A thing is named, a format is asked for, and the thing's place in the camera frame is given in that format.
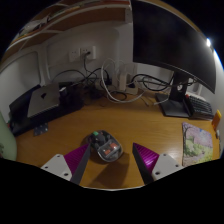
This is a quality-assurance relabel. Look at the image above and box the black monitor cable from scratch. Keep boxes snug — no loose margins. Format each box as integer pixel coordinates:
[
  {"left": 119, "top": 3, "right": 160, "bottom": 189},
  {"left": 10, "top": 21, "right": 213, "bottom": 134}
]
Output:
[{"left": 131, "top": 73, "right": 174, "bottom": 93}]

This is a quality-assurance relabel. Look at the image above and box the silver mini computer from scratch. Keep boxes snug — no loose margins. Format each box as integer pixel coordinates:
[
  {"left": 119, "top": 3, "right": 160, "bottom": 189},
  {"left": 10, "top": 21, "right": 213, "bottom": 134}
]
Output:
[{"left": 26, "top": 83, "right": 62, "bottom": 118}]

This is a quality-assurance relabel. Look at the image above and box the cherry blossom print mouse pad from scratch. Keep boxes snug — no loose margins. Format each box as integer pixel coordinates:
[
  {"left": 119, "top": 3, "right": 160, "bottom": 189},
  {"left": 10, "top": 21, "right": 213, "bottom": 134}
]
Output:
[{"left": 181, "top": 121, "right": 214, "bottom": 167}]

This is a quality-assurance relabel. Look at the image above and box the white charger block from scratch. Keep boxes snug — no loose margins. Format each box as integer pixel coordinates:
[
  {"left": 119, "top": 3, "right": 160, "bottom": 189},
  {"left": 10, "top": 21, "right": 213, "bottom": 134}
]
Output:
[{"left": 116, "top": 64, "right": 129, "bottom": 92}]

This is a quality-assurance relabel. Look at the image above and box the black socket cable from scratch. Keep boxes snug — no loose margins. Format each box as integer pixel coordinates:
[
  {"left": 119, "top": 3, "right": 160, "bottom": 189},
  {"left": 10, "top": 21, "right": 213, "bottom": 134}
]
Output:
[{"left": 49, "top": 53, "right": 113, "bottom": 88}]

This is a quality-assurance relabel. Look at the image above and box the white cable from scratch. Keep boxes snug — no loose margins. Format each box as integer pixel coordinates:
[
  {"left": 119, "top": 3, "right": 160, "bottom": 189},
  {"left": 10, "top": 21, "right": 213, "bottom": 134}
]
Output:
[{"left": 100, "top": 58, "right": 146, "bottom": 104}]

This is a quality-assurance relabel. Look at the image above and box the wooden shelf unit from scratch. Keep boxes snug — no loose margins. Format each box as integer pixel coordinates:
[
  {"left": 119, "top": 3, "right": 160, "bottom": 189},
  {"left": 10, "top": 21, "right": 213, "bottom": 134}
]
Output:
[{"left": 6, "top": 0, "right": 133, "bottom": 58}]

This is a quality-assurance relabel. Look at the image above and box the pale green container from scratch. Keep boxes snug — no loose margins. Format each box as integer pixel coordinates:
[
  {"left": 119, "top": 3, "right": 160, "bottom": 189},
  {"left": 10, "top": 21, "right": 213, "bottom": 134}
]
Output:
[{"left": 0, "top": 111, "right": 18, "bottom": 162}]

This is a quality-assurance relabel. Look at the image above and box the black computer monitor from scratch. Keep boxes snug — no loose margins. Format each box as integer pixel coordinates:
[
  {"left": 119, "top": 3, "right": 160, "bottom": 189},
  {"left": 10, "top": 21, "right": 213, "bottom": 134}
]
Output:
[{"left": 130, "top": 0, "right": 217, "bottom": 118}]

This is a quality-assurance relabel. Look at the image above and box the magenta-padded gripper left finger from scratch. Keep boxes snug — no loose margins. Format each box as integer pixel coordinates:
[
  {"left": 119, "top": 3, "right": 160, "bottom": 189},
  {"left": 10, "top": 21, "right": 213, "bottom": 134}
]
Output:
[{"left": 40, "top": 143, "right": 92, "bottom": 186}]

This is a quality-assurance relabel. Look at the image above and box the white wall socket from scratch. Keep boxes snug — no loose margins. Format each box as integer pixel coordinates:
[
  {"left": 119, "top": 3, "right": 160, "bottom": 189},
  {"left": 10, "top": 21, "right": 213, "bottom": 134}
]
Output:
[
  {"left": 79, "top": 45, "right": 98, "bottom": 60},
  {"left": 68, "top": 49, "right": 81, "bottom": 63}
]

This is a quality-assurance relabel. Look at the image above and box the black flat box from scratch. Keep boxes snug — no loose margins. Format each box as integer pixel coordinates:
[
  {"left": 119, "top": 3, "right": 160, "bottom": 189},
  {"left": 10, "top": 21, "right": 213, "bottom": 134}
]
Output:
[{"left": 8, "top": 81, "right": 85, "bottom": 137}]

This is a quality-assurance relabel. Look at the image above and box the orange jar with yellow lid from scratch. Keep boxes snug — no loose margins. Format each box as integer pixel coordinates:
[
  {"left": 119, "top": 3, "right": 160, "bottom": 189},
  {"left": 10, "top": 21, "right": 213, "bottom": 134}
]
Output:
[{"left": 211, "top": 109, "right": 222, "bottom": 131}]

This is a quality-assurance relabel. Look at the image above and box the black keyboard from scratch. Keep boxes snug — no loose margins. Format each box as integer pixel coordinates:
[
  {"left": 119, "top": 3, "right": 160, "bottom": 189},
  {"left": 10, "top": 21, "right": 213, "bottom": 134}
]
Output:
[{"left": 184, "top": 94, "right": 214, "bottom": 120}]

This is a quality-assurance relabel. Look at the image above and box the transparent computer mouse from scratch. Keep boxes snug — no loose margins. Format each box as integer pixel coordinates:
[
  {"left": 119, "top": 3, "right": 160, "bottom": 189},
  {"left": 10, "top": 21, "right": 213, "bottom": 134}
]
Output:
[{"left": 87, "top": 129, "right": 124, "bottom": 163}]

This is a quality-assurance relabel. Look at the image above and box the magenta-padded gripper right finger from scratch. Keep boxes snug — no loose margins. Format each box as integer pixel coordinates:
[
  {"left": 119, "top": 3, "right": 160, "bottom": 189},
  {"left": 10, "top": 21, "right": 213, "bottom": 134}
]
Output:
[{"left": 132, "top": 142, "right": 185, "bottom": 185}]

